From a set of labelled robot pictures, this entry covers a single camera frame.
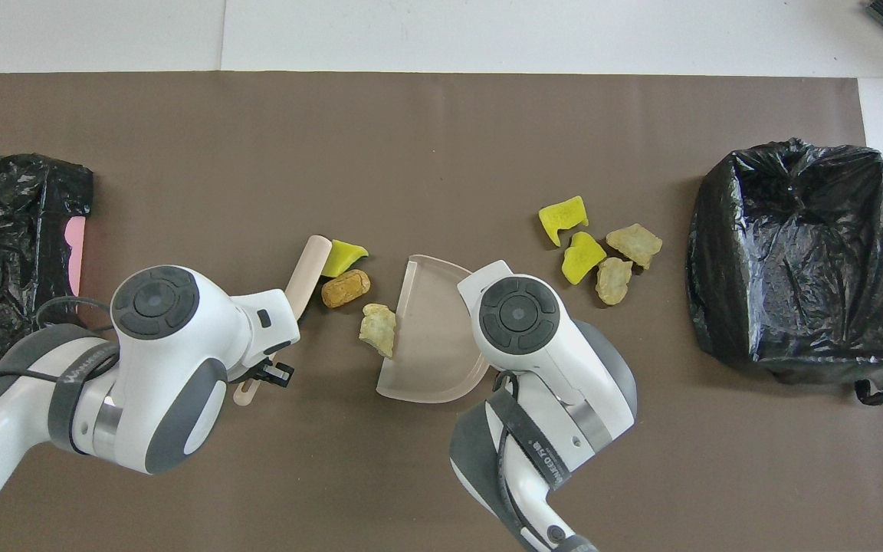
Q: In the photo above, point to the pale trash piece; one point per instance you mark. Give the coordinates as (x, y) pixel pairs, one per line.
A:
(612, 281)
(378, 330)
(635, 244)

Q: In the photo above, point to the brown bread roll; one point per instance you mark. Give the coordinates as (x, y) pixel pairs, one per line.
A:
(346, 288)

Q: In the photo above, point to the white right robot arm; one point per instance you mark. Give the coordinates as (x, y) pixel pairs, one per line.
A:
(533, 360)

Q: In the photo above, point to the beige hand brush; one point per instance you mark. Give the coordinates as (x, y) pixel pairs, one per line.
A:
(310, 268)

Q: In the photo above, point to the yellow sponge wedge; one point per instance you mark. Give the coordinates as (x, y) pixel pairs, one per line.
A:
(346, 257)

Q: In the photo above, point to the beige plastic dustpan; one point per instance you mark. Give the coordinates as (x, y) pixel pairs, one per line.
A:
(434, 353)

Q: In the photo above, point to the black-bagged open bin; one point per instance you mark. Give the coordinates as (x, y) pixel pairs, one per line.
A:
(794, 253)

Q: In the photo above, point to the notched yellow sponge piece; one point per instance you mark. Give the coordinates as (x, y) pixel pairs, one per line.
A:
(560, 218)

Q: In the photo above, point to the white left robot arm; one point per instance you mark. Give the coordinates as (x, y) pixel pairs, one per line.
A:
(165, 383)

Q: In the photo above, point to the brown table mat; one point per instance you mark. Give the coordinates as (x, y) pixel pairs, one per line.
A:
(411, 115)

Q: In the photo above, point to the yellow sponge chunk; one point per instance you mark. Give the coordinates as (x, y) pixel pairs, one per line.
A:
(581, 259)

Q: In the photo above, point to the black-bagged pink bin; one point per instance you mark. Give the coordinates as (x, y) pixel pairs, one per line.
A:
(4, 215)

